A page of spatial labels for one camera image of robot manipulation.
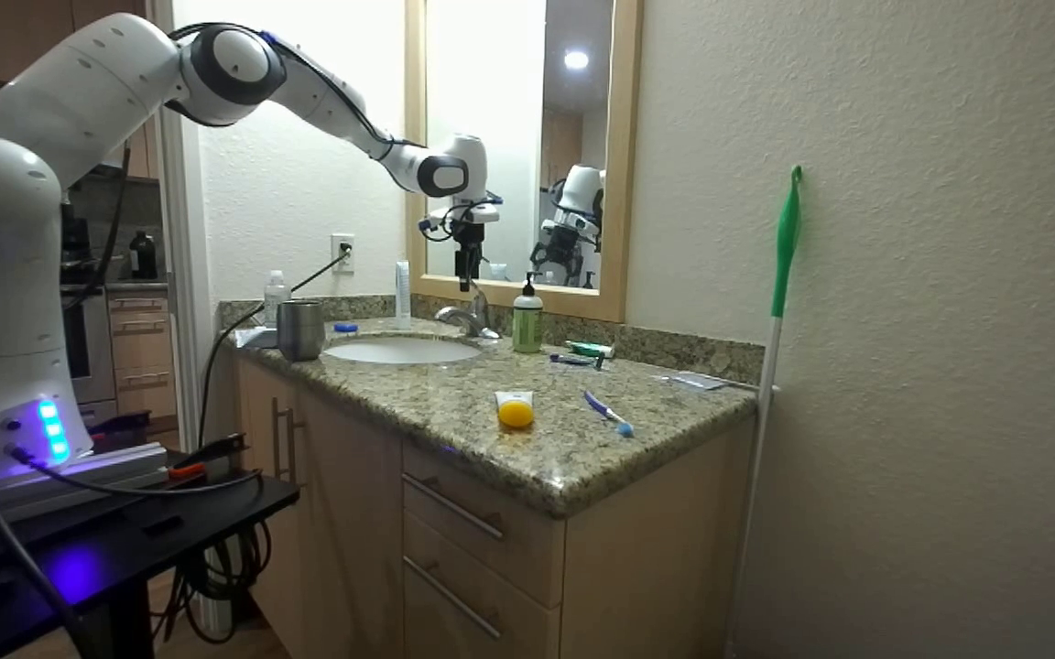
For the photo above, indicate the clear solution bottle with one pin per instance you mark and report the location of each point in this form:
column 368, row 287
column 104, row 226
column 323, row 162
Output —
column 278, row 295

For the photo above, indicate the small cup with orange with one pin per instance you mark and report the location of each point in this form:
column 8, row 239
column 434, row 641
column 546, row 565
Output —
column 516, row 410

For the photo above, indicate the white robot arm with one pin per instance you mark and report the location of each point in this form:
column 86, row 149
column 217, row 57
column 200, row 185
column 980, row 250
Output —
column 78, row 104

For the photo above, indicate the orange handled clamp lower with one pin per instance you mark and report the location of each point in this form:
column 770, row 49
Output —
column 200, row 473

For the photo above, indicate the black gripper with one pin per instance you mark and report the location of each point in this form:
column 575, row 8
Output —
column 465, row 226

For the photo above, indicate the wooden vanity cabinet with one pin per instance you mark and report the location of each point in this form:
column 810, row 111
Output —
column 426, row 532

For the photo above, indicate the black robot cart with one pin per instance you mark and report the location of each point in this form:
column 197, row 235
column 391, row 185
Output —
column 104, row 554

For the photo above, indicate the blue toothbrush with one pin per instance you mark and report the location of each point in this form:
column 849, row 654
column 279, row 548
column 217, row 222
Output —
column 609, row 415

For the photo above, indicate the orange handled clamp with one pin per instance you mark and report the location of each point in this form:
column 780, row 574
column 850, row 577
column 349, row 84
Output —
column 207, row 453
column 200, row 473

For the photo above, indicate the chrome sink faucet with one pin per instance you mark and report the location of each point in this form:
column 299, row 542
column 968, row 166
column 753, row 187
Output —
column 472, row 317

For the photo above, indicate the white oval sink basin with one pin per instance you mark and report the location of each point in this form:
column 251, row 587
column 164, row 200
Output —
column 396, row 350

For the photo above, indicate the wall power outlet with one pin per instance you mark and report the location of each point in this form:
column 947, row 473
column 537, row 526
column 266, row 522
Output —
column 341, row 250

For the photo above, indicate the squeezed toothpaste tube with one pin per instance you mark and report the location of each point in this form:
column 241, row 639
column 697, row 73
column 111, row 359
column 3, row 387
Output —
column 253, row 339

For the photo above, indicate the wood framed mirror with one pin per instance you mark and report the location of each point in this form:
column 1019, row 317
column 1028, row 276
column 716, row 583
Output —
column 553, row 88

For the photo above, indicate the stainless steel cup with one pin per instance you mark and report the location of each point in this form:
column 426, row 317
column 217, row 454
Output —
column 299, row 332

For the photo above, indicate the green soap dispenser bottle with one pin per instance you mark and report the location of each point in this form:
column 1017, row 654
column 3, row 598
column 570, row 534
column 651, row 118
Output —
column 531, row 318

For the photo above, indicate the white blue lotion tube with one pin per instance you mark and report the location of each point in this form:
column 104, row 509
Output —
column 400, row 278

